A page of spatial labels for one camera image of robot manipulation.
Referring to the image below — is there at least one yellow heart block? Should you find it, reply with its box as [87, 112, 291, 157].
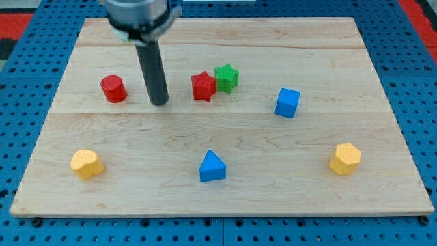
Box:
[70, 149, 104, 180]

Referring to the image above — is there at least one blue triangle block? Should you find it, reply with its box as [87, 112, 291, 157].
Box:
[199, 150, 227, 182]

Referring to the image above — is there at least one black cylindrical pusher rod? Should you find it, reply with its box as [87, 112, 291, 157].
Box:
[136, 41, 169, 105]

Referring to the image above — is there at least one blue cube block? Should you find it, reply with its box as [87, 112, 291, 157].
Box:
[274, 87, 300, 118]

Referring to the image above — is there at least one wooden board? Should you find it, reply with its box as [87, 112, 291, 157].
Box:
[10, 17, 434, 218]

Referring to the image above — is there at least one yellow hexagon block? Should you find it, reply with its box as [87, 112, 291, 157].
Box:
[329, 143, 361, 176]

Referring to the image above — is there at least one red cylinder block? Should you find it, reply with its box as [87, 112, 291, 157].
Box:
[100, 74, 127, 103]

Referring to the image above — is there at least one red star block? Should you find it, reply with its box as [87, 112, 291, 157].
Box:
[191, 71, 217, 102]

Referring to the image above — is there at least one green star block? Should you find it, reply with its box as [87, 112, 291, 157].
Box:
[214, 64, 239, 94]

